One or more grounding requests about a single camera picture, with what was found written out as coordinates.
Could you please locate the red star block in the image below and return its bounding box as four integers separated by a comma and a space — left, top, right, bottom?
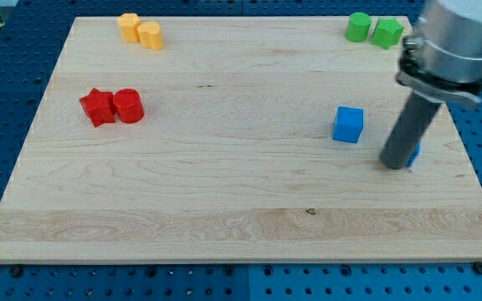
79, 88, 115, 127

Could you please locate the blue triangle block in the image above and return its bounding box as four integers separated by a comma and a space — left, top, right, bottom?
405, 142, 421, 168

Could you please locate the yellow heart block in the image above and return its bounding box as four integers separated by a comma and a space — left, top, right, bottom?
137, 21, 164, 50

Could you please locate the blue cube block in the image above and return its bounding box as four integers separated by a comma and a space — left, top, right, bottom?
332, 106, 364, 143

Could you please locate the green cylinder block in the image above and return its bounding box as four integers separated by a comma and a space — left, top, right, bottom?
345, 12, 372, 43

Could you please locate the red cylinder block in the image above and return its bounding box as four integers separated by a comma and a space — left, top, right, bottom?
113, 89, 145, 124

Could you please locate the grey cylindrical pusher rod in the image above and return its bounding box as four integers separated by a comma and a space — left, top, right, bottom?
379, 92, 441, 170

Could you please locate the light wooden board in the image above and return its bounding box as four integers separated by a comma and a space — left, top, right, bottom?
0, 17, 482, 265

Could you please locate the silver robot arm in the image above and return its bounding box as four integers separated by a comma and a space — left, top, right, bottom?
396, 0, 482, 108

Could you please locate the yellow hexagon block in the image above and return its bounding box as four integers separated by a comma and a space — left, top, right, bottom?
117, 13, 141, 43

